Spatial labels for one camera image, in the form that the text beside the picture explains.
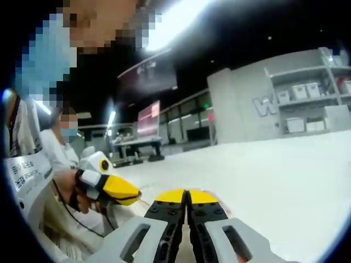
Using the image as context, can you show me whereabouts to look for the person's left hand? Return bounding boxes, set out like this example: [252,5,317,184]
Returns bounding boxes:
[53,169,91,215]

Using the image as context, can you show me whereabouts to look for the white chest-worn device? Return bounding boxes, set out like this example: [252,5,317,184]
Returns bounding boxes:
[4,152,54,228]

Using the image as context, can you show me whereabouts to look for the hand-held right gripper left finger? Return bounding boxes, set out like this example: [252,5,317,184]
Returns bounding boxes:
[82,188,188,263]

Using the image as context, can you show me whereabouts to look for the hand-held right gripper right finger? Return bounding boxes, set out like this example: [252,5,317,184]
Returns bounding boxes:
[186,188,299,263]

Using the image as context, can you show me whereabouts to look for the grey wall letter sign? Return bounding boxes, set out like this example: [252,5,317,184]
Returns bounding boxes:
[252,95,278,118]

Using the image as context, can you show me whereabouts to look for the black cable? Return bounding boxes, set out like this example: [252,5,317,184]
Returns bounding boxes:
[52,179,117,238]

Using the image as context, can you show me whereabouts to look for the grey leaning board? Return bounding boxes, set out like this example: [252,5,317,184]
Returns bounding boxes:
[324,105,351,130]

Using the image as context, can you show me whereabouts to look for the ceiling light strip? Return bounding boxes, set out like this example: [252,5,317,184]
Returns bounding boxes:
[144,0,212,52]

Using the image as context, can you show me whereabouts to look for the grey shelf unit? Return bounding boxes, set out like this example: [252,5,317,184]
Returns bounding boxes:
[264,47,351,137]

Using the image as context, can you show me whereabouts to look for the black laptop stand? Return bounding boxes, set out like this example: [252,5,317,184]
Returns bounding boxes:
[112,141,166,167]

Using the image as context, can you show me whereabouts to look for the row of white storage boxes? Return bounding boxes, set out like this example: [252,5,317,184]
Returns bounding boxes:
[276,81,351,134]

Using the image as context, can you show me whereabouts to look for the hanging dark display screen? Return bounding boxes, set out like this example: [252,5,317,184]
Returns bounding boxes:
[117,52,178,95]

